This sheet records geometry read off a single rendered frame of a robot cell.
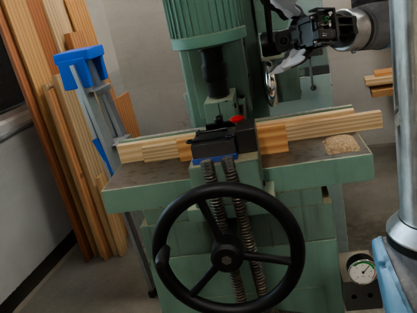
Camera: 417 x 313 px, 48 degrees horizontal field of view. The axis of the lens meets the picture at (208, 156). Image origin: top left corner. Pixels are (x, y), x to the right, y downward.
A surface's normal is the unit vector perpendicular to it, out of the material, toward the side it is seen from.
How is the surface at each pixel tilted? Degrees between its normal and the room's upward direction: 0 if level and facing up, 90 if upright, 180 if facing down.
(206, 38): 90
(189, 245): 90
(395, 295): 65
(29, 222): 90
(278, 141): 90
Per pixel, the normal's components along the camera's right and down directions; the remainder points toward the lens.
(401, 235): -0.79, -0.49
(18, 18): 0.94, -0.15
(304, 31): -0.84, 0.16
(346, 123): -0.10, 0.34
